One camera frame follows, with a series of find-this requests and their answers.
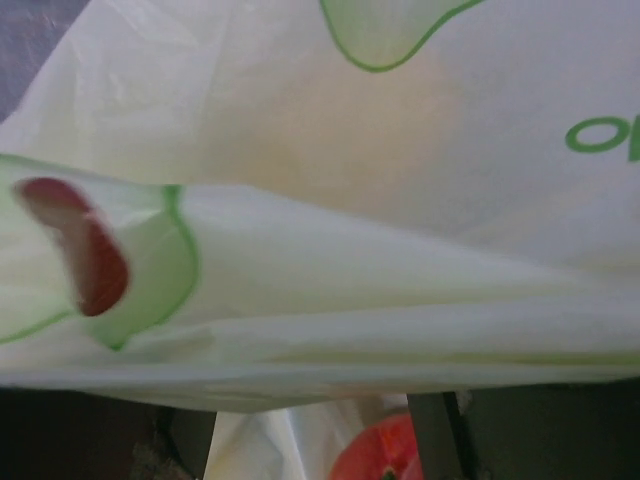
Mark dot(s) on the red fake fruit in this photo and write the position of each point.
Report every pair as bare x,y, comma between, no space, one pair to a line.
385,450

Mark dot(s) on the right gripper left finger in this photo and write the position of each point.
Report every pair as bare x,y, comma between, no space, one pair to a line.
72,436

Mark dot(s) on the pale green plastic bag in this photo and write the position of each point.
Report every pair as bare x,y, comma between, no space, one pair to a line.
277,209

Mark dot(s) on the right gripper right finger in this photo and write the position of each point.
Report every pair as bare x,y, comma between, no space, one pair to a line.
538,432

